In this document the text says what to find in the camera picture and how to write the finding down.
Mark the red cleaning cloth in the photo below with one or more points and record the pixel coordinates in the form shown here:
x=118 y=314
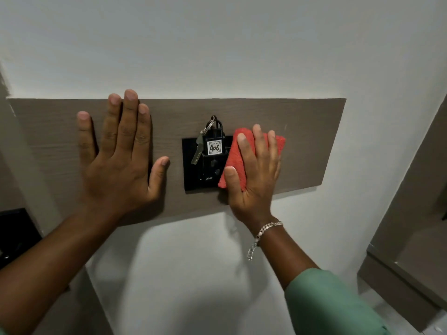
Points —
x=234 y=160

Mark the person's right thumb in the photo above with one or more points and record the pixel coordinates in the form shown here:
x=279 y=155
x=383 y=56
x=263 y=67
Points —
x=233 y=190

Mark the brown wooden wall panel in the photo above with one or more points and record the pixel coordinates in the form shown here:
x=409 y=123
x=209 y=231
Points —
x=314 y=143

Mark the black key card switch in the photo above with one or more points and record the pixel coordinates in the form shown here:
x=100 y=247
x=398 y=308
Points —
x=195 y=174

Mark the person's left middle finger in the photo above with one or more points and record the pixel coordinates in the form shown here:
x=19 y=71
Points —
x=126 y=122

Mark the black key tag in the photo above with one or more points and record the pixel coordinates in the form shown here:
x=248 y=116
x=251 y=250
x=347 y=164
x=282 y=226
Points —
x=213 y=148

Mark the person's right middle finger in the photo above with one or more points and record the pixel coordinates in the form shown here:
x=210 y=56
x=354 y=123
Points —
x=262 y=149

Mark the person's left hand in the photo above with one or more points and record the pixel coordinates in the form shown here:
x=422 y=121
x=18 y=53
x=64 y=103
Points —
x=117 y=177

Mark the person's left thumb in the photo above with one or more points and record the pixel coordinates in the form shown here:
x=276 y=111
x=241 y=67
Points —
x=159 y=176

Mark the person's left little finger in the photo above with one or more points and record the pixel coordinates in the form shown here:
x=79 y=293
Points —
x=86 y=136

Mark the person's right hand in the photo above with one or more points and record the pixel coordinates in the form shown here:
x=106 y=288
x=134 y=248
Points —
x=256 y=184

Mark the metal key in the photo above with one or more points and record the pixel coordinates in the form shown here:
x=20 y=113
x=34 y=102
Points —
x=197 y=149

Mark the person's right forearm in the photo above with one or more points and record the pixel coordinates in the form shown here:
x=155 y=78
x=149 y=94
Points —
x=300 y=279

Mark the person's left forearm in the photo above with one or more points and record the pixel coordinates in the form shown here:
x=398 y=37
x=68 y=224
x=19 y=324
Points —
x=45 y=268

